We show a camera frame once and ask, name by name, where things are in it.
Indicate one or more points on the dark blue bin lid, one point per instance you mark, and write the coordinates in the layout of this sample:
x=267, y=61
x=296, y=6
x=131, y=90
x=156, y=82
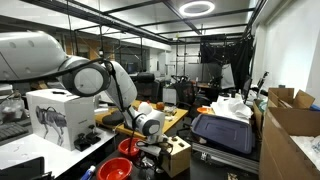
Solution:
x=223, y=133

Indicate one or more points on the large cardboard box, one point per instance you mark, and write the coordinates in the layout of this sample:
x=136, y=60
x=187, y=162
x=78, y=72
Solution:
x=276, y=146

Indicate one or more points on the blue bottle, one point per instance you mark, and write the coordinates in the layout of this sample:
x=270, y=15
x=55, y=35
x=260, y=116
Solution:
x=88, y=173

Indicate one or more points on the white box robot dog print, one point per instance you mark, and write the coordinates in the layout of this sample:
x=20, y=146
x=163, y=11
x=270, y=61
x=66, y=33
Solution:
x=76, y=110

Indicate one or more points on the black ceiling frame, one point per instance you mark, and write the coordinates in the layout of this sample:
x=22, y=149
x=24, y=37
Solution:
x=100, y=20

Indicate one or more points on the grey fabric panel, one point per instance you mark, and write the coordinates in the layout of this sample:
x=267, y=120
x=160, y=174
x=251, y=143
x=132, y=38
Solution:
x=228, y=76

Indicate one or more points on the dark grey keyboard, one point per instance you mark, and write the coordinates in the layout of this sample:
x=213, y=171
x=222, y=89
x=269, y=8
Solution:
x=11, y=131

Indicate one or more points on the wooden table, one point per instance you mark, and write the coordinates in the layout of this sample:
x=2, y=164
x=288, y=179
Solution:
x=173, y=116

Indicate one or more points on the black metal cart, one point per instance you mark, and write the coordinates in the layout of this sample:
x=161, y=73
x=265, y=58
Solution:
x=226, y=160

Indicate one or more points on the small open cardboard box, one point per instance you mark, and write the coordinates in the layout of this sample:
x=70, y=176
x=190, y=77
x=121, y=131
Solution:
x=283, y=96

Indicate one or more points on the orange bowl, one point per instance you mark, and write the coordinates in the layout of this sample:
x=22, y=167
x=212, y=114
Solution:
x=204, y=110

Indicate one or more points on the black clamp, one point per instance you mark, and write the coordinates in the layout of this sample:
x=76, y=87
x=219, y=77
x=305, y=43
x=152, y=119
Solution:
x=81, y=143

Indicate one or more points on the black flat pad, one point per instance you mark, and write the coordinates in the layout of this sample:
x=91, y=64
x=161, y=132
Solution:
x=113, y=118

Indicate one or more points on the clear plastic bag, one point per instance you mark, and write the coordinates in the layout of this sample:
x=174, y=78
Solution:
x=11, y=110

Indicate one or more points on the black laptop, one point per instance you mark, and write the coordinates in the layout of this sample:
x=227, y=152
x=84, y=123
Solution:
x=20, y=170

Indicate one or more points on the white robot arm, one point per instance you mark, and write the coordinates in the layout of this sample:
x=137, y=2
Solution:
x=30, y=53

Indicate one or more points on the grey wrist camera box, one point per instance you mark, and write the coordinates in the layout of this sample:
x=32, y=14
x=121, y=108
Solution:
x=150, y=148

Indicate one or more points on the white plastic bag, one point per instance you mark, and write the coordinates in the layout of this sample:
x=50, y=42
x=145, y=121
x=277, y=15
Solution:
x=233, y=108

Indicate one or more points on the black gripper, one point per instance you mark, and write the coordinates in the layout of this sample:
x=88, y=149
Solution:
x=161, y=161

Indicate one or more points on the white packing paper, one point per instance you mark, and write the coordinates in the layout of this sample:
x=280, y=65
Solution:
x=308, y=146

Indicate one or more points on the red plastic bowl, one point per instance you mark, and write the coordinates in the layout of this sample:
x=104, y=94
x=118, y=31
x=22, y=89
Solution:
x=128, y=148
x=115, y=171

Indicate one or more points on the white table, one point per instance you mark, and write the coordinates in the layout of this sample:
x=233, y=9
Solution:
x=33, y=153

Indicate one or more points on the black office chair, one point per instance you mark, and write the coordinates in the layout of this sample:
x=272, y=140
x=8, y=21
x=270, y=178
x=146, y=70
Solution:
x=185, y=95
x=146, y=88

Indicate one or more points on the blue bag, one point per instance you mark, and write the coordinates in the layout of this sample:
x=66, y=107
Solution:
x=315, y=107

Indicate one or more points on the brown ball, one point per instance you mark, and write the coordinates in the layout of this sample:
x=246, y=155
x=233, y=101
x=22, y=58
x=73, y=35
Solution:
x=160, y=106

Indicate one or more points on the black hanging cloth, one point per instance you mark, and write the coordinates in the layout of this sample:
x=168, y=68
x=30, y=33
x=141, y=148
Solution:
x=240, y=56

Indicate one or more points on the wooden shape sorter cube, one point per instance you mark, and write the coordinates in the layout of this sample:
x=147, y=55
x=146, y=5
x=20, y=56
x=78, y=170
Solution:
x=180, y=160

